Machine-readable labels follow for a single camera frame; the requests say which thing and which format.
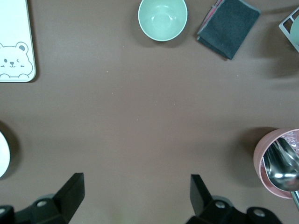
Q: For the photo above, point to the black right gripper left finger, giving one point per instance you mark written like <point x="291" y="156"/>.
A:
<point x="69" y="196"/>

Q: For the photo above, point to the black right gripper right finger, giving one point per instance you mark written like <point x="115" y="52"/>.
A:
<point x="200" y="196"/>

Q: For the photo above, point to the white round plate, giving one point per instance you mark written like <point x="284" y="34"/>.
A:
<point x="3" y="156"/>

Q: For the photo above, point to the pink bowl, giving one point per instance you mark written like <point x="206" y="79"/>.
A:
<point x="259" y="154"/>

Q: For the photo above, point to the steel ladle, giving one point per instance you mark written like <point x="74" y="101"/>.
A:
<point x="282" y="172"/>

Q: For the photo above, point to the dark grey folded cloth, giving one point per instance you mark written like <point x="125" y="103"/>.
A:
<point x="229" y="28"/>

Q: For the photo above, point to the cream bear print tray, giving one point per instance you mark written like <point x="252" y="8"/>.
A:
<point x="14" y="28"/>

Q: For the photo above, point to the pale green bowl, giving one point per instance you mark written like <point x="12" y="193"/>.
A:
<point x="162" y="18"/>

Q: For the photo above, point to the pale green cup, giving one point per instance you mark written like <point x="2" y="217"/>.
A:
<point x="296" y="30"/>

